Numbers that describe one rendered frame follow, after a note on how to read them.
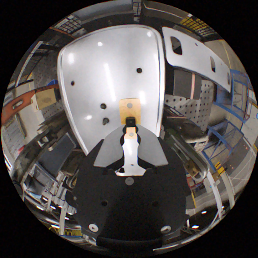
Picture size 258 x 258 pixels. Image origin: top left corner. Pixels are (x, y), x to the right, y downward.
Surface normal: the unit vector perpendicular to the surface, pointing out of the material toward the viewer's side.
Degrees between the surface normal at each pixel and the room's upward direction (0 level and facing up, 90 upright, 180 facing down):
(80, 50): 0
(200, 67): 0
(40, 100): 90
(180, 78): 0
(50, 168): 90
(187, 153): 78
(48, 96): 90
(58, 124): 90
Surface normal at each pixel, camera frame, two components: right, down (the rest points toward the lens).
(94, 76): -0.01, 0.51
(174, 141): -0.98, 0.15
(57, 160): 0.98, -0.18
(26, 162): 0.99, 0.04
